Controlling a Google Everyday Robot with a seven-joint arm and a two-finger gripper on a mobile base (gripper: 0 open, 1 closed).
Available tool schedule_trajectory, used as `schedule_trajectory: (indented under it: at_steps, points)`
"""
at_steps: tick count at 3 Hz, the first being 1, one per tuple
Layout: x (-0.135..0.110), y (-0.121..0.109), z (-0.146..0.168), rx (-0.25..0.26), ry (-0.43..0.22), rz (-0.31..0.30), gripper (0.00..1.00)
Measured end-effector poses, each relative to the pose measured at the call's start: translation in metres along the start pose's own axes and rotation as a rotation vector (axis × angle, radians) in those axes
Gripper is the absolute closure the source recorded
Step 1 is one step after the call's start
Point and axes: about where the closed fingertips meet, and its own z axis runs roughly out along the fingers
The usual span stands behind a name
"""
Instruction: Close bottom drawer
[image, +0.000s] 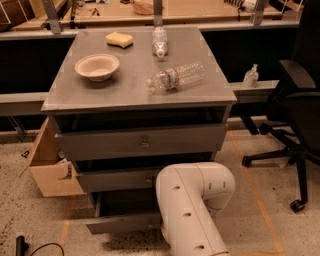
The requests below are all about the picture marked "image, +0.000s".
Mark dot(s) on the yellow sponge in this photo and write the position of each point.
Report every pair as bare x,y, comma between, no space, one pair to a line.
119,39

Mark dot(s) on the beige paper bowl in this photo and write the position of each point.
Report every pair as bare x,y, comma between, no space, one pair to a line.
97,67

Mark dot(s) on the wooden workbench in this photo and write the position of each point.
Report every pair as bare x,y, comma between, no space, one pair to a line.
22,15

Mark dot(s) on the upright clear water bottle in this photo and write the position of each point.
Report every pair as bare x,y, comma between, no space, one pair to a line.
159,43

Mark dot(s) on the black device with cable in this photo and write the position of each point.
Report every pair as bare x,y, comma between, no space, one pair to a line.
22,246

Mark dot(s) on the hand sanitizer pump bottle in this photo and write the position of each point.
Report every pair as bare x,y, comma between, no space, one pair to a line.
251,77

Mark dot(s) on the tan bag on workbench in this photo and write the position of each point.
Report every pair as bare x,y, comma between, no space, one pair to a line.
142,8

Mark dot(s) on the black office chair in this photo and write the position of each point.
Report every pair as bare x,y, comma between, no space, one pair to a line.
296,102

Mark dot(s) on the grey drawer cabinet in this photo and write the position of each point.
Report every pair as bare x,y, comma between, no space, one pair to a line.
137,62

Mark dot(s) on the lying clear water bottle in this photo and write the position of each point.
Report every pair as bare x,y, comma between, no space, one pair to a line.
176,77

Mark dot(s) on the grey drawer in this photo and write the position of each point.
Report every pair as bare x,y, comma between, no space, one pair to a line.
141,142
116,180
126,216

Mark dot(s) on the open cardboard box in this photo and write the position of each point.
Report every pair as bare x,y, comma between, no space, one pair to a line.
53,174

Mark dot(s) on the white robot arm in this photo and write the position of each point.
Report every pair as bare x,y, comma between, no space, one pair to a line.
188,196

